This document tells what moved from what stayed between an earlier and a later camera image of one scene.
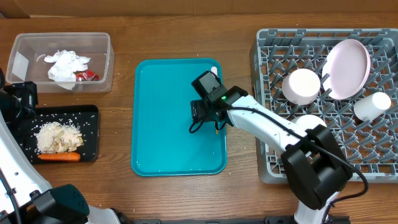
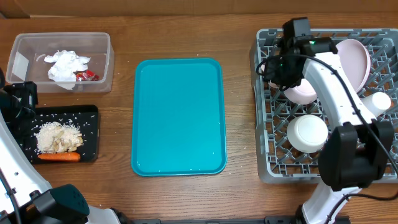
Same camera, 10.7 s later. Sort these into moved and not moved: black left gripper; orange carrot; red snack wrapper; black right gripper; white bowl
Moved: white bowl; black right gripper
Not moved: black left gripper; orange carrot; red snack wrapper
